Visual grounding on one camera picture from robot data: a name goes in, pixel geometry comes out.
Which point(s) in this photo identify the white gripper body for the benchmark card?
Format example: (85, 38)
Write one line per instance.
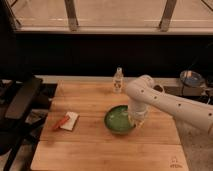
(137, 118)

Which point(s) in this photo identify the green ceramic bowl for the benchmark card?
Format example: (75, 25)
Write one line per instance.
(116, 120)

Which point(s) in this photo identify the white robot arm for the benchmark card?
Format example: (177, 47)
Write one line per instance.
(141, 93)

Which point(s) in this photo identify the clear plastic bottle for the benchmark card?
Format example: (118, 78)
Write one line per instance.
(118, 80)

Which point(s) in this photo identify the round grey dish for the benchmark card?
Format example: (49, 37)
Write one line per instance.
(191, 78)

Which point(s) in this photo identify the orange marker pen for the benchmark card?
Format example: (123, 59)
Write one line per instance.
(60, 122)

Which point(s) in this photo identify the black office chair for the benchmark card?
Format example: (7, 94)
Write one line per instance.
(18, 90)

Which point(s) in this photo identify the grey window frame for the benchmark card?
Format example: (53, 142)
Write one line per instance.
(155, 17)

